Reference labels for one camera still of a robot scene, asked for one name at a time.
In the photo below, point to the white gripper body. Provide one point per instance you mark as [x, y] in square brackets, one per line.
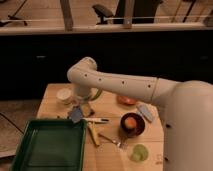
[81, 95]

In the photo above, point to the blue sponge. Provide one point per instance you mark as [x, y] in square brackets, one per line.
[75, 115]

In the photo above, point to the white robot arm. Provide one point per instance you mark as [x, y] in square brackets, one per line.
[186, 111]

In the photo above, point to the green plastic tray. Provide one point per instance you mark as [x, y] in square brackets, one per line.
[51, 145]

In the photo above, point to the orange red plate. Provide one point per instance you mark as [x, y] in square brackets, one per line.
[126, 100]

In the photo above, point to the dark bowl with orange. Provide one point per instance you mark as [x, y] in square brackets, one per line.
[132, 124]

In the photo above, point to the metal fork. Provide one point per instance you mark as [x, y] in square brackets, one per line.
[119, 144]

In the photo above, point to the green plastic cup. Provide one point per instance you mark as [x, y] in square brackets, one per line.
[139, 153]

